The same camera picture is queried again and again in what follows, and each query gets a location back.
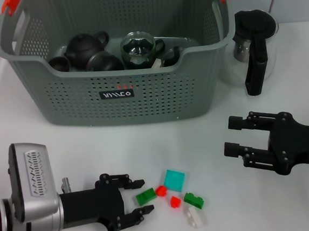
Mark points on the small clear white brick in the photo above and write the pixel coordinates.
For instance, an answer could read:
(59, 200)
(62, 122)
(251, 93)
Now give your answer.
(156, 64)

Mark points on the light green brick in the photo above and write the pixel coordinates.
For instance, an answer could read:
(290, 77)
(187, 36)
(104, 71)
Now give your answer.
(146, 196)

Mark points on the black clay teapot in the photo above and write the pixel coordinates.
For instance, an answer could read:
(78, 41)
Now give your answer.
(82, 50)

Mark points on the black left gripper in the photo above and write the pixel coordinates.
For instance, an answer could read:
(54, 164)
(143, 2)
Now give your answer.
(92, 207)

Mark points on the small bright red brick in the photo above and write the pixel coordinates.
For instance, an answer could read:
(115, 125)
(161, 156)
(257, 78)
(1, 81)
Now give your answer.
(175, 202)

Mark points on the teal square brick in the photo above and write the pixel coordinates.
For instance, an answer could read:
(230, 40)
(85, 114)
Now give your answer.
(174, 180)

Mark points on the grey perforated storage bin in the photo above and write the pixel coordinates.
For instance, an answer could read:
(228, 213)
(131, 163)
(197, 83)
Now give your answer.
(155, 99)

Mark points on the dark green brick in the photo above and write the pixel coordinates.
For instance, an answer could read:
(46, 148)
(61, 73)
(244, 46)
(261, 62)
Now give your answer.
(194, 200)

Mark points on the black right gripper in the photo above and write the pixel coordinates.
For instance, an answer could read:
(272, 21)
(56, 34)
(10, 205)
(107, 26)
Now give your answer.
(299, 144)

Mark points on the large clear white brick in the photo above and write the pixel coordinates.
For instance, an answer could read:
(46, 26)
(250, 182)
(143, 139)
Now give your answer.
(195, 217)

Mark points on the small black clay teacup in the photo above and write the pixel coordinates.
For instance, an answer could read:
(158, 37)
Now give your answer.
(59, 65)

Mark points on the bright red stepped brick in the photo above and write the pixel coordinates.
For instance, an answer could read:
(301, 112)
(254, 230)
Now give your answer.
(161, 191)

